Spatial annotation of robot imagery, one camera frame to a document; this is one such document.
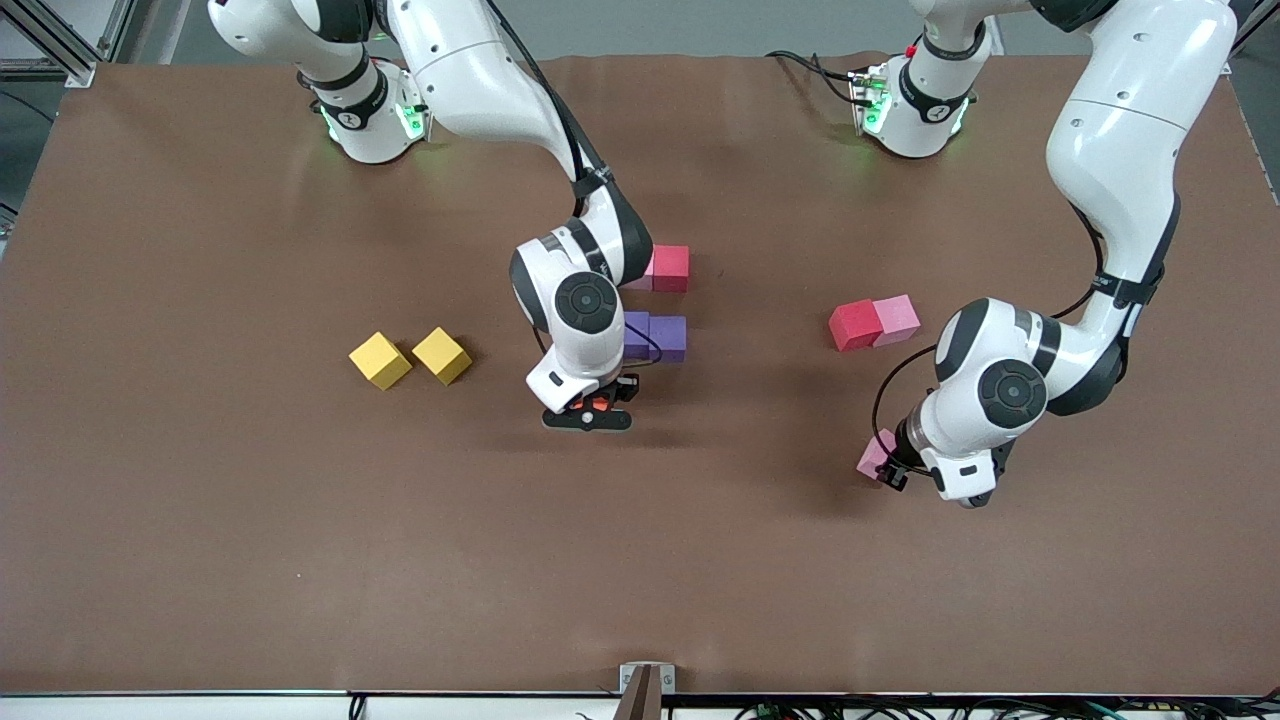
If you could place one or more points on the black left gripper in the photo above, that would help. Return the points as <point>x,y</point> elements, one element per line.
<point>893,466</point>

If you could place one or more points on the pink foam cube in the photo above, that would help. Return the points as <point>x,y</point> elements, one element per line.
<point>872,455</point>
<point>897,318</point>
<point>647,272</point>

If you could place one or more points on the orange foam cube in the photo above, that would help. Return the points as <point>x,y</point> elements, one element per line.
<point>598,405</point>

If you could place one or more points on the purple foam cube with dent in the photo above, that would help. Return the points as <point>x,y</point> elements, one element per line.
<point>668,338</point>

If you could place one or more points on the red foam cube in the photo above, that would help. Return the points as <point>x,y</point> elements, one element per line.
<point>855,325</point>
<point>672,268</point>

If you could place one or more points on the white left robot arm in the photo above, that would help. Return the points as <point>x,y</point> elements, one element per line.
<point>1120,120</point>

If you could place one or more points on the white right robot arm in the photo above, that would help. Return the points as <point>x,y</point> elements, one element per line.
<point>585,330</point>

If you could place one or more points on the brown table mat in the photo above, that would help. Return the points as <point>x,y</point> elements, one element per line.
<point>640,560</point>

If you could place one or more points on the yellow foam cube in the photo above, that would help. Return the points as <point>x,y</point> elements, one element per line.
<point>380,360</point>
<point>441,355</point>

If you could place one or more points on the metal pole bracket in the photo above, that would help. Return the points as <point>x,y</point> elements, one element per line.
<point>626,676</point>

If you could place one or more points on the aluminium frame post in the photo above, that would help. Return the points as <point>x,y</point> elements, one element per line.
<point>80,72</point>
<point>1225,65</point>

